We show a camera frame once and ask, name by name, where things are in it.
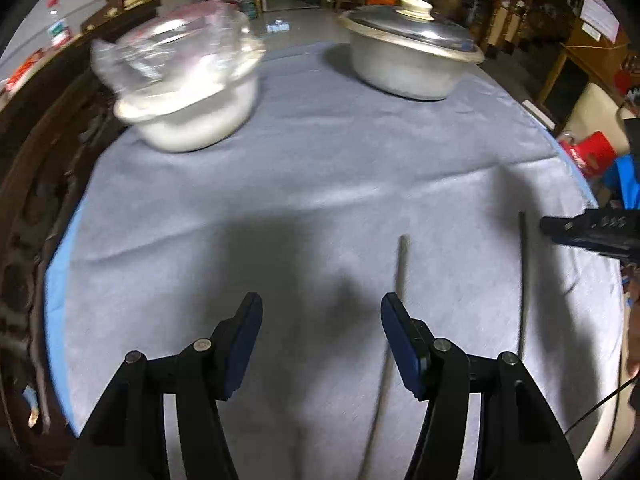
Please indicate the clear plastic wrap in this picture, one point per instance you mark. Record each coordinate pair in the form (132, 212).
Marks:
(175, 45)

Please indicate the red bag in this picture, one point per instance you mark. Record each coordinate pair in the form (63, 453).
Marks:
(592, 152)

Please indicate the dark metal chopstick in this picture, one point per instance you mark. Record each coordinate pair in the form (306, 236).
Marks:
(522, 285)
(400, 270)

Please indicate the beige chair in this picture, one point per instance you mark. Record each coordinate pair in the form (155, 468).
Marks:
(595, 105)

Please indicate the white paper sign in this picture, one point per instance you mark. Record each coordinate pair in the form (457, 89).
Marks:
(598, 12)

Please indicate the person's right hand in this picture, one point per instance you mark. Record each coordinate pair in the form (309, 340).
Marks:
(634, 320)

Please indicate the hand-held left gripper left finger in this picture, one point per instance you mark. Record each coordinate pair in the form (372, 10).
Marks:
(239, 355)

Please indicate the blue table cover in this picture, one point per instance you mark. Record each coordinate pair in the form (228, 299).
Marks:
(57, 310)

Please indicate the grey tablecloth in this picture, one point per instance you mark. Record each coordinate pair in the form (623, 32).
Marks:
(310, 185)

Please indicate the aluminium cooking pot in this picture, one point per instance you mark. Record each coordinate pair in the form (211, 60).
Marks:
(405, 72)

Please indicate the carved dark wooden sideboard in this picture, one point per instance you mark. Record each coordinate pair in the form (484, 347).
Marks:
(40, 135)

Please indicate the wooden cabinet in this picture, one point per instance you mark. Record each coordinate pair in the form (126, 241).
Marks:
(585, 55)

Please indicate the white bowl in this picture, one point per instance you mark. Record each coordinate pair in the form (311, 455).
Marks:
(200, 120)

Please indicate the glass pot lid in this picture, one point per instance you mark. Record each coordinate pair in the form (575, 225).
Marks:
(400, 25)

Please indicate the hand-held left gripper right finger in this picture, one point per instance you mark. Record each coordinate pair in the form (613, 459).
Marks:
(402, 355)

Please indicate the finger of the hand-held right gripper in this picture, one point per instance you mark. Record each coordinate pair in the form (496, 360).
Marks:
(562, 227)

